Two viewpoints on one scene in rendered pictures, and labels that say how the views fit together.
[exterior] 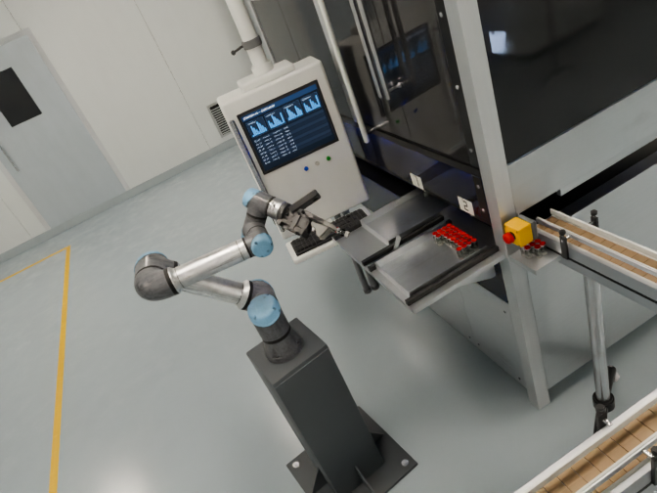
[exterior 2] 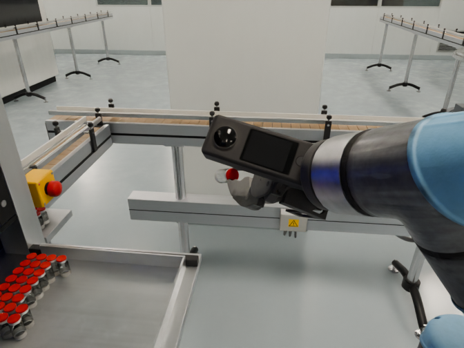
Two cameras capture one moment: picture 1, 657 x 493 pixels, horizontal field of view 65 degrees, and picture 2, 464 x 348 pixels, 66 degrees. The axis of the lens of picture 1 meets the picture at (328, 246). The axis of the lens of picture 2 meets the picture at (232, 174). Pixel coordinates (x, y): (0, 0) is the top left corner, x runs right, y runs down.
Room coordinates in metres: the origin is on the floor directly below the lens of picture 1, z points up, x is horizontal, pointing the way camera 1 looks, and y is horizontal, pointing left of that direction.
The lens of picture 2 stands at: (1.98, 0.10, 1.44)
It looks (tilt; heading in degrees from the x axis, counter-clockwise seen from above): 28 degrees down; 198
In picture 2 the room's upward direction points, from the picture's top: straight up
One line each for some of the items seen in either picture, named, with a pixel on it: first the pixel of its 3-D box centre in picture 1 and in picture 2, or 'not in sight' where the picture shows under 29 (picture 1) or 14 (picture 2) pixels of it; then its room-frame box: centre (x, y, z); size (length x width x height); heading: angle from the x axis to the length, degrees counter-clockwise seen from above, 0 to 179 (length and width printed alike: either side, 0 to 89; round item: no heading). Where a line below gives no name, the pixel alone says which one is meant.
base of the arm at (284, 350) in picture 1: (280, 338); not in sight; (1.56, 0.31, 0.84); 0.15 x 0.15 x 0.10
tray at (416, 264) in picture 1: (429, 257); (85, 300); (1.58, -0.33, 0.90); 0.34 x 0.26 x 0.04; 102
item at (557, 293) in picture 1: (465, 203); not in sight; (2.56, -0.84, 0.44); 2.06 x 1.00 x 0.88; 13
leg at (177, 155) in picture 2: not in sight; (181, 213); (0.66, -0.60, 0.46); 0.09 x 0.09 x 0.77; 13
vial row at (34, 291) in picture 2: (452, 242); (32, 292); (1.61, -0.44, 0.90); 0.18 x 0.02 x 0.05; 12
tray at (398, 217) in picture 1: (407, 214); not in sight; (1.94, -0.37, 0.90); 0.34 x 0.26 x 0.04; 103
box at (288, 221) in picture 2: not in sight; (293, 220); (0.61, -0.06, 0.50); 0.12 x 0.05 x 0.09; 103
